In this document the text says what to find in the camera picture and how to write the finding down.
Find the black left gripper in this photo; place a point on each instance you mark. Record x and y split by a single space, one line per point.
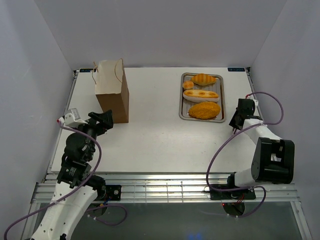
105 119

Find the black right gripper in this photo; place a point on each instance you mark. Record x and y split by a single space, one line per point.
232 122

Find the breaded oval fake bread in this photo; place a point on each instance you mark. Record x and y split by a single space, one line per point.
204 110

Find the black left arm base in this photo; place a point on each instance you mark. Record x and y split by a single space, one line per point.
111 193

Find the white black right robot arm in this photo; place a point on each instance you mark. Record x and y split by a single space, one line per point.
273 158

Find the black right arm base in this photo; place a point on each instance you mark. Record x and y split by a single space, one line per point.
237 194

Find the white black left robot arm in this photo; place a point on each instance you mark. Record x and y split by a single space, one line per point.
76 185

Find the brown paper bag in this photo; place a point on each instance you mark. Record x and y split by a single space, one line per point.
111 89

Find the striped croissant fake bread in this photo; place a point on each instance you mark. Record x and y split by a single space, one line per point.
203 79

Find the long white fake bread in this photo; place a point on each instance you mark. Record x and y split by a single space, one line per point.
199 96

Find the small round fake bun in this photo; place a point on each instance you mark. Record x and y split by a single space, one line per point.
188 85

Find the metal baking tray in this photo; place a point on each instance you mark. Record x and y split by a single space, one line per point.
197 88

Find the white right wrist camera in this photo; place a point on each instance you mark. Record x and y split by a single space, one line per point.
252 97

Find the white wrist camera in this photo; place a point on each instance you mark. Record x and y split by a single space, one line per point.
71 119
252 97

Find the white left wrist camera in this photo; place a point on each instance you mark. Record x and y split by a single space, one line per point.
71 119

